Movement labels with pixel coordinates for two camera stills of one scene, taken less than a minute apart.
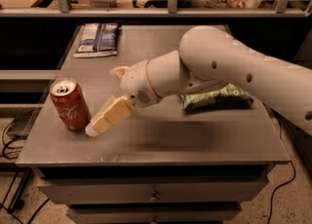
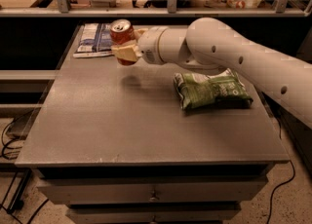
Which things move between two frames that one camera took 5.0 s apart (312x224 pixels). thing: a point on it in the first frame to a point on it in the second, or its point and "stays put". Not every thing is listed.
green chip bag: (227, 96) stays put
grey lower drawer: (199, 213) stays put
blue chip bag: (97, 39) stays put
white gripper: (136, 83) to (149, 47)
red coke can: (70, 102) to (122, 32)
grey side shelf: (22, 91) stays put
